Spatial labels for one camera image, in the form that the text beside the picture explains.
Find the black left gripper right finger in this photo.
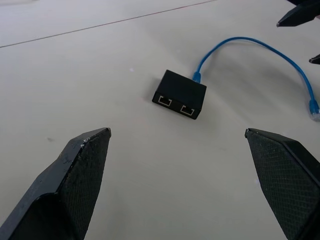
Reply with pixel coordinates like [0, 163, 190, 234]
[244, 128, 320, 240]

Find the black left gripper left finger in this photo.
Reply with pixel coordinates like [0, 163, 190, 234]
[0, 127, 113, 240]

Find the black ethernet splitter box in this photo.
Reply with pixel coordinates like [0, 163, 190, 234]
[151, 69, 208, 121]

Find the blue Ethernet cable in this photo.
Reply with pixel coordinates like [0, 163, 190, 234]
[192, 36, 320, 123]

